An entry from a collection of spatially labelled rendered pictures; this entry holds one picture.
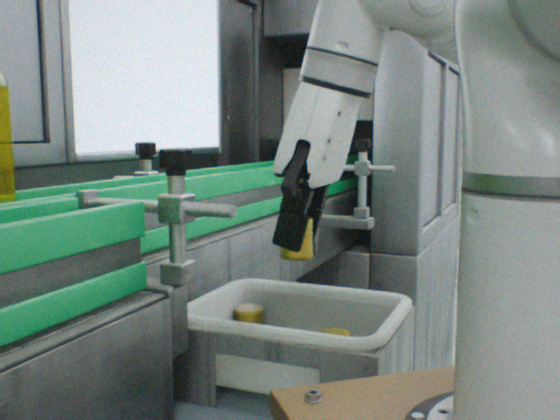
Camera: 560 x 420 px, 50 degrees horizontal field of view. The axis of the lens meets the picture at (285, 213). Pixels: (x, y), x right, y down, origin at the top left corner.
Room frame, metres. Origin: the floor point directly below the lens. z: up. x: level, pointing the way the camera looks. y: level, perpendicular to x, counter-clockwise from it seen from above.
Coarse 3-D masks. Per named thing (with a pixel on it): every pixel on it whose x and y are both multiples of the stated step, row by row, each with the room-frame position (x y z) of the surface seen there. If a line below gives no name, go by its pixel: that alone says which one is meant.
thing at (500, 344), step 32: (480, 224) 0.32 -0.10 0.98; (512, 224) 0.30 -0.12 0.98; (544, 224) 0.29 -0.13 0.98; (480, 256) 0.32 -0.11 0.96; (512, 256) 0.30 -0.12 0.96; (544, 256) 0.29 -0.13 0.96; (480, 288) 0.32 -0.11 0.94; (512, 288) 0.30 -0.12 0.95; (544, 288) 0.29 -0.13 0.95; (480, 320) 0.32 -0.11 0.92; (512, 320) 0.30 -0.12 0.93; (544, 320) 0.29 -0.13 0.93; (480, 352) 0.31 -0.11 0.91; (512, 352) 0.30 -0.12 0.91; (544, 352) 0.29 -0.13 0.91; (480, 384) 0.31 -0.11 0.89; (512, 384) 0.30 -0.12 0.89; (544, 384) 0.29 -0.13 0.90; (448, 416) 0.36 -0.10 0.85; (480, 416) 0.31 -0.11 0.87; (512, 416) 0.30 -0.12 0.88; (544, 416) 0.29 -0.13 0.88
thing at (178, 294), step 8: (152, 280) 0.56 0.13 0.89; (152, 288) 0.54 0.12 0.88; (160, 288) 0.54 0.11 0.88; (168, 288) 0.53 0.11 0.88; (176, 288) 0.54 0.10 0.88; (184, 288) 0.55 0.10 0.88; (168, 296) 0.53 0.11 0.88; (176, 296) 0.54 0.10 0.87; (184, 296) 0.55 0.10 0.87; (176, 304) 0.54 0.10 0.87; (184, 304) 0.55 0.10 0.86; (176, 312) 0.54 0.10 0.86; (184, 312) 0.55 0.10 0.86; (176, 320) 0.54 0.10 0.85; (184, 320) 0.55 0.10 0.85; (176, 328) 0.54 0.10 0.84; (184, 328) 0.55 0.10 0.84; (176, 336) 0.54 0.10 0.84; (184, 336) 0.55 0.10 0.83; (176, 344) 0.54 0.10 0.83; (184, 344) 0.55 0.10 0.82; (176, 352) 0.54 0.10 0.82
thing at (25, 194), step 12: (204, 168) 0.97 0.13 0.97; (216, 168) 0.99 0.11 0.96; (228, 168) 1.03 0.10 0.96; (240, 168) 1.07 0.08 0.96; (252, 168) 1.12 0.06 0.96; (108, 180) 0.74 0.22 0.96; (120, 180) 0.76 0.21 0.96; (132, 180) 0.78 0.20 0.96; (144, 180) 0.81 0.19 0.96; (156, 180) 0.83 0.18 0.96; (24, 192) 0.62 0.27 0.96; (36, 192) 0.63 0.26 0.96; (48, 192) 0.65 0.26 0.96; (60, 192) 0.66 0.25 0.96; (72, 192) 0.68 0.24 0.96
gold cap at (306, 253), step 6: (306, 234) 0.63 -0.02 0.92; (306, 240) 0.63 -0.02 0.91; (306, 246) 0.63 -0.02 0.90; (282, 252) 0.63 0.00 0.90; (288, 252) 0.62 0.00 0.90; (294, 252) 0.62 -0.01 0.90; (300, 252) 0.62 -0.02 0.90; (306, 252) 0.63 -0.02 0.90; (312, 252) 0.64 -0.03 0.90; (282, 258) 0.63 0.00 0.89; (288, 258) 0.62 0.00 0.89; (294, 258) 0.62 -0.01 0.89; (300, 258) 0.62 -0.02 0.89; (306, 258) 0.62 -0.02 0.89
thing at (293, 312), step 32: (224, 288) 0.69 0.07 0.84; (256, 288) 0.73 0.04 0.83; (288, 288) 0.71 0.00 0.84; (320, 288) 0.70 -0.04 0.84; (352, 288) 0.69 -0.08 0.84; (192, 320) 0.58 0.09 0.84; (224, 320) 0.57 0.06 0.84; (288, 320) 0.71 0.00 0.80; (320, 320) 0.69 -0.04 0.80; (352, 320) 0.68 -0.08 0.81; (384, 320) 0.67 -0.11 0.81
